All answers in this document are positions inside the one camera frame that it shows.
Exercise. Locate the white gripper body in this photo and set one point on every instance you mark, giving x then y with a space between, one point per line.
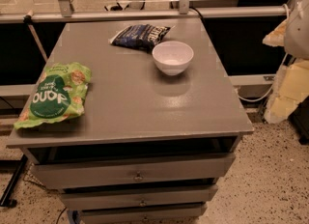
297 31

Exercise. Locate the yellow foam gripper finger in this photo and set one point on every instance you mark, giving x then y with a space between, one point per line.
290 89
276 37

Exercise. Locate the white bowl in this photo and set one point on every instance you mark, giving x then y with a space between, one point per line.
172 58

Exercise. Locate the dark blue chip bag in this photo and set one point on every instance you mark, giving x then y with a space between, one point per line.
141 36

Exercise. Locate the green rice chip bag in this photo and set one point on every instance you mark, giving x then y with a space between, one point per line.
59 96

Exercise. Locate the top grey drawer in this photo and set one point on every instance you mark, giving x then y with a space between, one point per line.
138 170

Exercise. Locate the grey drawer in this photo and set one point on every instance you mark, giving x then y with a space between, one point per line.
142 214
138 170
140 197

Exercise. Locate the grey drawer cabinet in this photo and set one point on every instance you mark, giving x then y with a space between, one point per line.
134 111

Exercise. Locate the bottom grey drawer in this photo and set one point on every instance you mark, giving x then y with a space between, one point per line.
142 214

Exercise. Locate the middle grey drawer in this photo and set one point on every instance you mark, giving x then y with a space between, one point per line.
140 197

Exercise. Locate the black floor stand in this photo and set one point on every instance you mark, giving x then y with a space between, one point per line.
15 167

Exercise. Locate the metal frame rail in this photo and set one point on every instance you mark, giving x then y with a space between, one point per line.
165 14

